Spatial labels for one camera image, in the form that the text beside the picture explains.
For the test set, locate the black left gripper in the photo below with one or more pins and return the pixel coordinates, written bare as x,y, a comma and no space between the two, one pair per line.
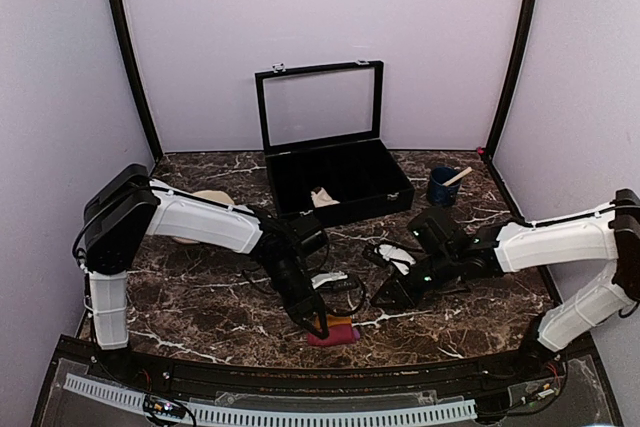
302,307

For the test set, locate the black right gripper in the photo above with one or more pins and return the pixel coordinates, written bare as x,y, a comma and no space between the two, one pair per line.
395,288

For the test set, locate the maroon purple orange sock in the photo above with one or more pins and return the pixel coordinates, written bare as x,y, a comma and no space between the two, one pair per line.
341,332

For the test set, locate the brown and white sock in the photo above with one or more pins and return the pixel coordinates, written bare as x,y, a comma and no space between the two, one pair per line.
321,198

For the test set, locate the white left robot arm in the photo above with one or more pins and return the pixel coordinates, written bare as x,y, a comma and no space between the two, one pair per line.
133,206

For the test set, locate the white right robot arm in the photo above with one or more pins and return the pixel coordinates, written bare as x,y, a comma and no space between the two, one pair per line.
608,232

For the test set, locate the dark blue mug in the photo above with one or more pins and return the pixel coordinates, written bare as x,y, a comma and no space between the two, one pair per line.
437,193

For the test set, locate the wooden stick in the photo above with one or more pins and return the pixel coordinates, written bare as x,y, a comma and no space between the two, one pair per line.
458,177

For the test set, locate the black display box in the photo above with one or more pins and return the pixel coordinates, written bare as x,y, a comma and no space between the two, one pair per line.
321,127

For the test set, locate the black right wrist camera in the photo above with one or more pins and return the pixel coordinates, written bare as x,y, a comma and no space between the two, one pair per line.
436,231

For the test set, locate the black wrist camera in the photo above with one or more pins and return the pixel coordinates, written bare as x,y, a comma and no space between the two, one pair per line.
436,231
308,233

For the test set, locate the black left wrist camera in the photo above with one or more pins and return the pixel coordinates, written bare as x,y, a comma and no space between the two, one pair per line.
308,233

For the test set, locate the black front table rail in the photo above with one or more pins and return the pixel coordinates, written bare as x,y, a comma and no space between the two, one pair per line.
183,379

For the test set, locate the white slotted cable duct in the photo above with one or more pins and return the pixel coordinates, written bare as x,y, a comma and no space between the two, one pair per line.
236,409

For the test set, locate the black left corner post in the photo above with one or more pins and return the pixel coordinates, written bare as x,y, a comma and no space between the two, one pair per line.
128,56

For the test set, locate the black corner post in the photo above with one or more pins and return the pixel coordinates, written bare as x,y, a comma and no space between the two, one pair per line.
128,56
516,58

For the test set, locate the black right corner post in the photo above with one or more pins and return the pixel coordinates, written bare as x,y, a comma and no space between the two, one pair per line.
516,58

